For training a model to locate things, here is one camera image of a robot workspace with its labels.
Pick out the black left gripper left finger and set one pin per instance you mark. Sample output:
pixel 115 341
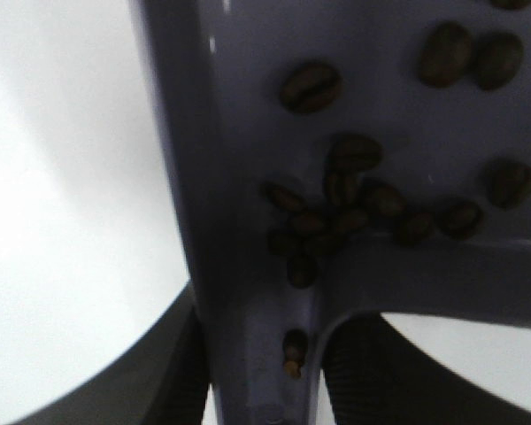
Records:
pixel 162 379

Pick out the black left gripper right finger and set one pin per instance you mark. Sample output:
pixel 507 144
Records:
pixel 375 375

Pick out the purple plastic dustpan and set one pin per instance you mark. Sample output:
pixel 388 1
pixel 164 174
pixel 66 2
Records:
pixel 255 237

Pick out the pile of coffee beans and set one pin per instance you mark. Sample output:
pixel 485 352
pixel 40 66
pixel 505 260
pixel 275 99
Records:
pixel 445 86

